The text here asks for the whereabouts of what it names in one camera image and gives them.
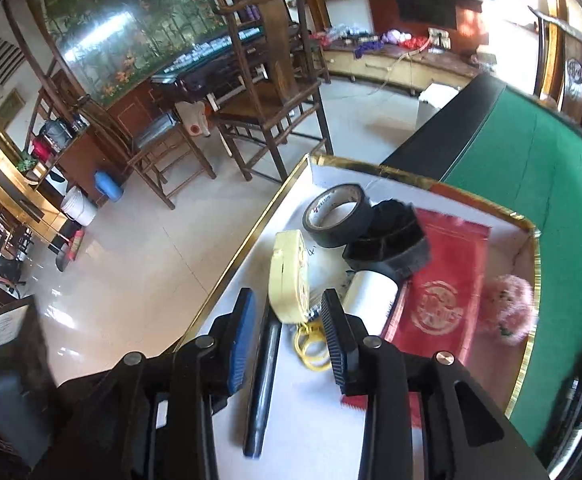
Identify tall-back wooden chair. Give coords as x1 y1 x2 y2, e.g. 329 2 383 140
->
210 0 335 184

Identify floral wall painting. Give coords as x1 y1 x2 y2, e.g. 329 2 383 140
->
23 0 233 107

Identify black tape roll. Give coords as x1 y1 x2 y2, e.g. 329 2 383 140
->
301 183 372 250

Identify red embroidered packet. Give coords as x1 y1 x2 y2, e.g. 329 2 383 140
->
340 207 492 427

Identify blue plastic jug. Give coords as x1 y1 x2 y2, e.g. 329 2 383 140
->
94 169 124 204

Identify white gold-rimmed cardboard box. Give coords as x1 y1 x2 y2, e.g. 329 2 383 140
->
173 152 543 480

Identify yellow ring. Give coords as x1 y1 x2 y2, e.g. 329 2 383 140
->
293 322 332 372

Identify white bucket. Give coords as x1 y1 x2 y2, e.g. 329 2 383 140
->
60 184 100 227

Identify black plastic holder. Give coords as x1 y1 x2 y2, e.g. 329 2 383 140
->
341 198 432 284

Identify dark wooden mahjong table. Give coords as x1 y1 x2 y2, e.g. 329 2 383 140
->
150 22 297 107

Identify row of mahjong tiles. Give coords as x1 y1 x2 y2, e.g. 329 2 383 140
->
163 34 233 74

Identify yellow printed case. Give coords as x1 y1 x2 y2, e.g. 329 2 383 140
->
268 229 312 324

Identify wooden chair round medallion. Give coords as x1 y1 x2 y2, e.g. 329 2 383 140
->
528 4 582 137

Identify black cable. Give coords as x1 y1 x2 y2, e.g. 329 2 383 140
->
546 347 582 479

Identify pink plush ball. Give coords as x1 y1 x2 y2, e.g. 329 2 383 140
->
480 273 537 346

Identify black pen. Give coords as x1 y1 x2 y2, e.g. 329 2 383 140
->
242 309 283 460

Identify low wooden television cabinet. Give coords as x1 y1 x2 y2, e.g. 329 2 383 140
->
320 30 492 97

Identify wooden chair dark seat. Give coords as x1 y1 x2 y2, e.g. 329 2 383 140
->
35 62 218 211

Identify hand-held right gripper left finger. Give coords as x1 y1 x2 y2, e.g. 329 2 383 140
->
30 287 258 480

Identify wooden side cabinet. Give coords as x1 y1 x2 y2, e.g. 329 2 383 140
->
18 109 102 197

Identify red broom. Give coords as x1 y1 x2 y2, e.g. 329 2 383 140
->
55 229 84 272

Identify clear plastic bags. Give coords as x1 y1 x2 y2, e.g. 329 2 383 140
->
323 24 380 44

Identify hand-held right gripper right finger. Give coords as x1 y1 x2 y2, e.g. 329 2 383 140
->
319 287 552 480

